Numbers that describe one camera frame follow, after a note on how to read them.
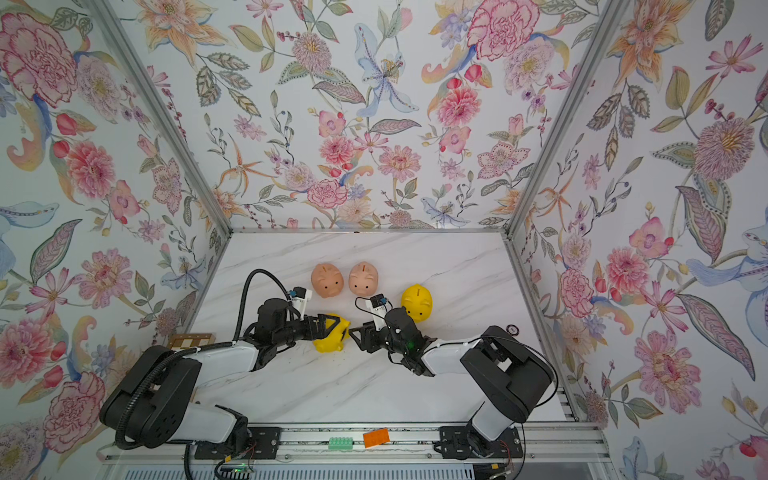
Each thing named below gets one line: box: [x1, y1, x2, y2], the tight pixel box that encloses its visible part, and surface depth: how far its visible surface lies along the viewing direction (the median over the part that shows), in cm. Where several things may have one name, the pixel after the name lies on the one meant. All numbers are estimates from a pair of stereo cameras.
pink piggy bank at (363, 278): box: [348, 261, 379, 297], surface depth 98 cm
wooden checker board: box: [168, 333, 216, 350], surface depth 92 cm
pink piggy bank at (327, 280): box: [311, 263, 344, 299], surface depth 98 cm
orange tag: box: [363, 428, 390, 448], surface depth 76 cm
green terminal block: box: [328, 437, 354, 450], surface depth 75 cm
